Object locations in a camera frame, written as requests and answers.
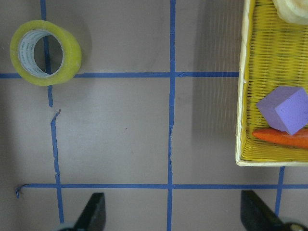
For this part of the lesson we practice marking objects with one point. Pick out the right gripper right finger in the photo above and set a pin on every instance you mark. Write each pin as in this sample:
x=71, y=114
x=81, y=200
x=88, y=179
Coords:
x=257, y=216

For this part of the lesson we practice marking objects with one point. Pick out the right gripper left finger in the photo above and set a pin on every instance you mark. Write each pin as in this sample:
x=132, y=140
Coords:
x=93, y=216

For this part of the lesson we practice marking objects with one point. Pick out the yellow clear tape roll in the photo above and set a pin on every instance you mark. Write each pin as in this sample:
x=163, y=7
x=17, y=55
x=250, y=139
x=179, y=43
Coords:
x=22, y=48

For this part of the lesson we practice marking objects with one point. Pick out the orange toy carrot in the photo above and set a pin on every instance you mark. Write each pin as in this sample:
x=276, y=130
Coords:
x=298, y=140

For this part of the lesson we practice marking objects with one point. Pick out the purple foam cube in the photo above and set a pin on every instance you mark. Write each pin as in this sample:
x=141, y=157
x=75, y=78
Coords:
x=285, y=109

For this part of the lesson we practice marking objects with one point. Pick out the yellow plastic basket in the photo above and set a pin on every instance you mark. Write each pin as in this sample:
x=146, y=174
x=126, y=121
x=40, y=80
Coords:
x=273, y=53

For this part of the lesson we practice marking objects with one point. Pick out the yellow toy banana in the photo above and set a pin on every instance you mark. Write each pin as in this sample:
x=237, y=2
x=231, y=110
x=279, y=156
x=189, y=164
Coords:
x=292, y=11

